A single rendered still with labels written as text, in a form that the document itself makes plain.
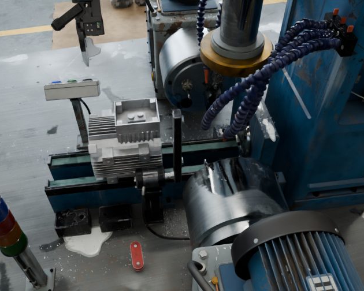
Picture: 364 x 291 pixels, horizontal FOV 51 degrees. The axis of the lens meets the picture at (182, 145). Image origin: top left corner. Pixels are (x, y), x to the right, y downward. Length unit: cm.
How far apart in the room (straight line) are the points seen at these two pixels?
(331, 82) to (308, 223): 41
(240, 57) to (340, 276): 53
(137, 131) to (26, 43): 271
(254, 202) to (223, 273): 18
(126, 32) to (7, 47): 105
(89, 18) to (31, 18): 277
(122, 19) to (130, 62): 169
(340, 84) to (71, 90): 81
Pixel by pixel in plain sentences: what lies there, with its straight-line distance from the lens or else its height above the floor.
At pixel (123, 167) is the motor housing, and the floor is 102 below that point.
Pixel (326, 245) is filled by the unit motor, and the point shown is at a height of 135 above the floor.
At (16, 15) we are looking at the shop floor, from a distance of 413.
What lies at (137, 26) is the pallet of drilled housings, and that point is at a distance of 338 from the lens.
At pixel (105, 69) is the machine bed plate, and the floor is 80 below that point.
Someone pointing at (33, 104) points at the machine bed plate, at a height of 80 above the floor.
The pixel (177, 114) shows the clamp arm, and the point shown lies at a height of 125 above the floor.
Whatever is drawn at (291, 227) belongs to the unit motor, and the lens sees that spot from 59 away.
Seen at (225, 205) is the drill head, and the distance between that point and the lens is 85.
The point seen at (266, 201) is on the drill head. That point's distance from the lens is 87.
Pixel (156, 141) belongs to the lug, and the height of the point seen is 109.
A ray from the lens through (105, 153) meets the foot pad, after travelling 106.
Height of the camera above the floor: 186
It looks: 48 degrees down
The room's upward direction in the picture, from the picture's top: 1 degrees clockwise
